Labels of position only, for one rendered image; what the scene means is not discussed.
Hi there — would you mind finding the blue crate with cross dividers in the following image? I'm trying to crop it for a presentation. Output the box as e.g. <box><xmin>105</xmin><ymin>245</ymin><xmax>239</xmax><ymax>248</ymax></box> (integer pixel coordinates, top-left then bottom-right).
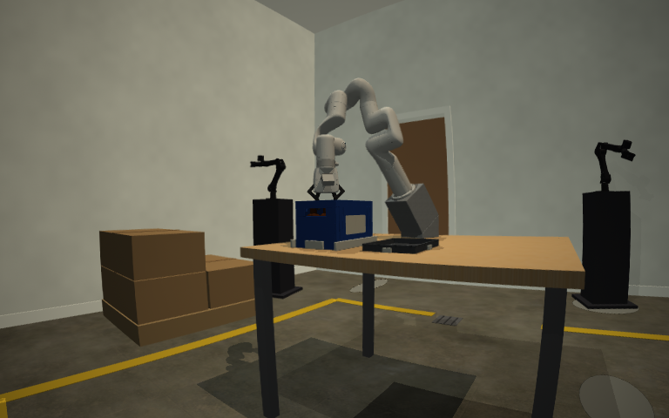
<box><xmin>295</xmin><ymin>199</ymin><xmax>373</xmax><ymax>250</ymax></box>

